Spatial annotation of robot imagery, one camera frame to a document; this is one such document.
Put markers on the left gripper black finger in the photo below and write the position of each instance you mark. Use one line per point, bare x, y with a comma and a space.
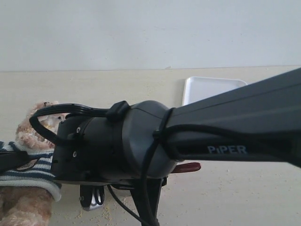
12, 160

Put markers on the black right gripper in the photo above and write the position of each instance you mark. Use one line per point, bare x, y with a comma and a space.
91, 158

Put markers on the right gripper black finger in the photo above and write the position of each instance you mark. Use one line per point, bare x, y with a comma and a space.
146, 198

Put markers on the tan teddy bear striped sweater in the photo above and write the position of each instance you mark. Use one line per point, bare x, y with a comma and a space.
28, 191

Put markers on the dark red wooden spoon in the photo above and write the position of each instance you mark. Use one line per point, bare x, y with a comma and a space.
188, 167

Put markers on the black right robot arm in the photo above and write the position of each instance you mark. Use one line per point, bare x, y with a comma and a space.
136, 147

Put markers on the black zip tie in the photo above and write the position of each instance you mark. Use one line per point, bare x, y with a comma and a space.
158, 134

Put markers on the white plastic tray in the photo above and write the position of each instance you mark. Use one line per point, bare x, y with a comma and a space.
199, 88

